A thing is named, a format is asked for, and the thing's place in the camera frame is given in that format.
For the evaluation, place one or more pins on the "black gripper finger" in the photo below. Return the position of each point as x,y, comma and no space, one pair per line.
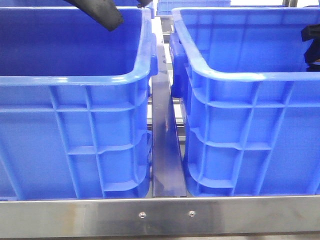
143,3
104,12

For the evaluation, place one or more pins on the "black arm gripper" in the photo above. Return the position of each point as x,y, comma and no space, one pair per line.
312,54

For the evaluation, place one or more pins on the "far blue crate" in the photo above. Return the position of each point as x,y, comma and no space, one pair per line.
164,7

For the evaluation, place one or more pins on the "right blue plastic bin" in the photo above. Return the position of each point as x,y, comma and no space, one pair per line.
251,108

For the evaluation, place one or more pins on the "blue plastic bin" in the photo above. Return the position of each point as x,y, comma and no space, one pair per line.
251,108
73,104

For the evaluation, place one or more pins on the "far left blue bin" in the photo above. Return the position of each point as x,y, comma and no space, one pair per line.
57,3

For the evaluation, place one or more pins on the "left blue plastic bin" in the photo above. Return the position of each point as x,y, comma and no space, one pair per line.
73,104

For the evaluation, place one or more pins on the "metal divider bar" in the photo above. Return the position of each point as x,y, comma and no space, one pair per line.
168,178

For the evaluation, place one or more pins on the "stainless steel front rail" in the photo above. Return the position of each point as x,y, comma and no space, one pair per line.
176,216

